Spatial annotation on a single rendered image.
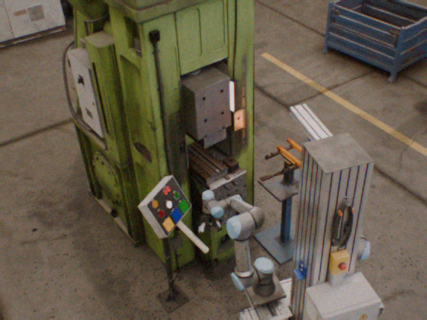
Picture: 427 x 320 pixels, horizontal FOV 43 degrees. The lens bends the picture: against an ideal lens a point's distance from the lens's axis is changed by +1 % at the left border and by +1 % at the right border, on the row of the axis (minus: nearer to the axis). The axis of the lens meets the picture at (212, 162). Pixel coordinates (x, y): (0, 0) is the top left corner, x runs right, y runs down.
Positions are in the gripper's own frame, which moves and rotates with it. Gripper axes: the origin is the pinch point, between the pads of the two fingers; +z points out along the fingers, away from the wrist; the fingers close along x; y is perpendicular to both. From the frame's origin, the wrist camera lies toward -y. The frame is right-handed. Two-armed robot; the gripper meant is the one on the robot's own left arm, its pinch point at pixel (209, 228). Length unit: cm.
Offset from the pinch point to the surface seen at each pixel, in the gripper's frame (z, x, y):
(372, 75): 94, 309, -276
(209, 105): -68, 19, -48
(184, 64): -97, 6, -59
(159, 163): -27, -20, -50
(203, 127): -52, 13, -46
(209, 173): -6, 17, -51
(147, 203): -26.5, -37.7, -12.5
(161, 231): -6.7, -32.7, -3.5
